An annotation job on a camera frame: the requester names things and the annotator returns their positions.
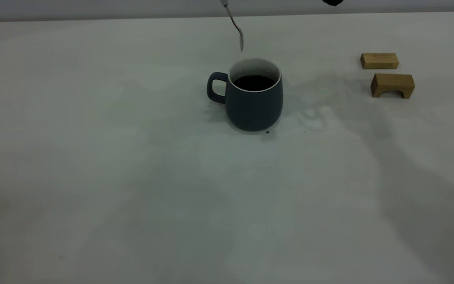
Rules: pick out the flat rectangular wooden block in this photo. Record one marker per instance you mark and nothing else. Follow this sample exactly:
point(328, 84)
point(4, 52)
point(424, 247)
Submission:
point(378, 61)

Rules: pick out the dark grey ceramic mug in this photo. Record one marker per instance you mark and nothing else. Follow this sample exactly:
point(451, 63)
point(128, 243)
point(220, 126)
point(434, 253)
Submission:
point(254, 108)

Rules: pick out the arched wooden block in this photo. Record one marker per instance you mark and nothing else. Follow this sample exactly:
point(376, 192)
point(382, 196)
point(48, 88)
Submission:
point(392, 81)

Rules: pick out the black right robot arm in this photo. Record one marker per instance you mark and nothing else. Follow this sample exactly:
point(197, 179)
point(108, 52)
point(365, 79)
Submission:
point(333, 2)

